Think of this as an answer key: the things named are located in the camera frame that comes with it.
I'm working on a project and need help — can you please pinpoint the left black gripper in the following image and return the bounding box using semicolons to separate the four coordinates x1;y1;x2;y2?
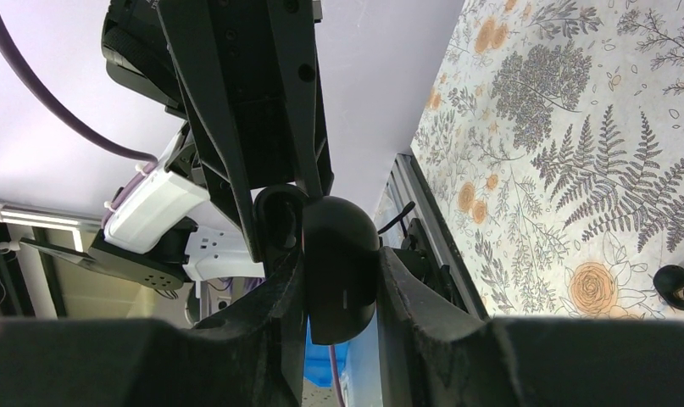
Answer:
158;1;333;263

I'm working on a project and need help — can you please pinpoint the black earbud charging case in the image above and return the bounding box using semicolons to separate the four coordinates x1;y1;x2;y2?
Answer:
253;184;380;345

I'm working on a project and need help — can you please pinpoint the black earbud on mat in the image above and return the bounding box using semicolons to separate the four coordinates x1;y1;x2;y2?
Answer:
653;265;684;311

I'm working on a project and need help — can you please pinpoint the floral patterned table mat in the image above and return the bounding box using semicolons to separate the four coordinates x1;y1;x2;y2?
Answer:
411;1;684;321

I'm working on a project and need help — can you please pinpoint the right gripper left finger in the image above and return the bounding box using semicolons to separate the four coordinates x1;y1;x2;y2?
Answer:
0;250;305;406

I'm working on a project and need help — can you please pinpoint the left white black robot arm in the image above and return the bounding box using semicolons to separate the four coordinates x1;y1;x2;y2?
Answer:
47;1;334;290

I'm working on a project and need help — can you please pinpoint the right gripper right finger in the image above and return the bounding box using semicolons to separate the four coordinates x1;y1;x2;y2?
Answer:
377;248;684;406

